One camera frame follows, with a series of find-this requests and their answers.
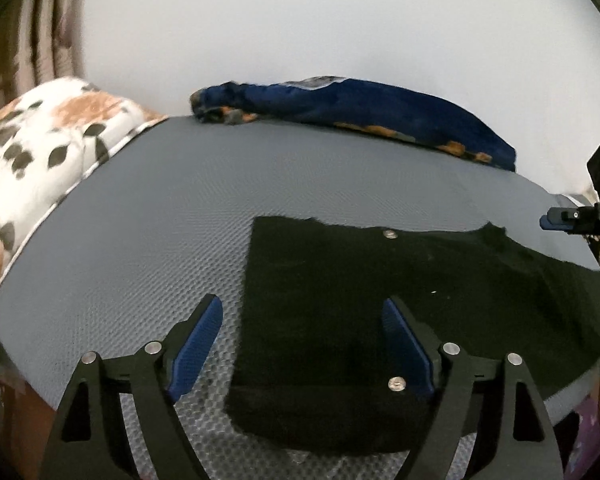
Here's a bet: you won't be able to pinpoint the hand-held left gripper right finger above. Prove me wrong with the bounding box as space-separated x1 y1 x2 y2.
381 296 566 480

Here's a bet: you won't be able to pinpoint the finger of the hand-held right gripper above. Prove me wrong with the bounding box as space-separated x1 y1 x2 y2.
539 206 600 234

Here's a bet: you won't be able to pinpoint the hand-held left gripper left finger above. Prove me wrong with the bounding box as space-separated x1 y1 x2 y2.
40 294 224 480

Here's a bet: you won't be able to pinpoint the black pants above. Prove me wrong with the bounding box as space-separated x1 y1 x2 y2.
225 216 600 456

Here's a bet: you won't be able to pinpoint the grey mesh mattress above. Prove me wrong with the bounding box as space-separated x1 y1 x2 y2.
0 115 600 480

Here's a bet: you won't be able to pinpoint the purple patterned cloth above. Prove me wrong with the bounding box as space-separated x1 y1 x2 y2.
562 395 600 480

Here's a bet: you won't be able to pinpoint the blue floral blanket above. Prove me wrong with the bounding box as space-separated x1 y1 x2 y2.
189 76 517 172

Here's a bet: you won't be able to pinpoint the white floral pillow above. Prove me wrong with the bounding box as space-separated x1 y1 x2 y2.
0 77 168 376

